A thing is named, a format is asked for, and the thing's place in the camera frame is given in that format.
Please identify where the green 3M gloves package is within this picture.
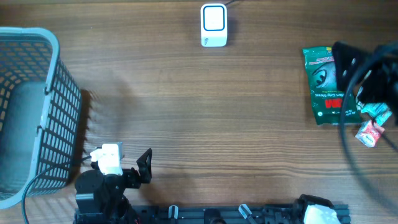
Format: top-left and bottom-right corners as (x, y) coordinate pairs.
(302, 47), (345, 126)

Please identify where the small red juice box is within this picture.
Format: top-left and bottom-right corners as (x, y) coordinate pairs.
(355, 120), (385, 147)

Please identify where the grey plastic mesh basket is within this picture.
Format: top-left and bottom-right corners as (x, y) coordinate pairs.
(1, 27), (82, 209)

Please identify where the light green tissue pack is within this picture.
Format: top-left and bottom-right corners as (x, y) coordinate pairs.
(361, 103), (392, 126)

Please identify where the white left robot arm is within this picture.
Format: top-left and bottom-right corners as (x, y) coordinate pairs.
(73, 148), (152, 224)

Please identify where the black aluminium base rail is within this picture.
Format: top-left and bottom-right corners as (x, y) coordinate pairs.
(133, 204), (305, 224)

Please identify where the white barcode scanner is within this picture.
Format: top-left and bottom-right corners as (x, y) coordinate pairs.
(200, 3), (228, 47)

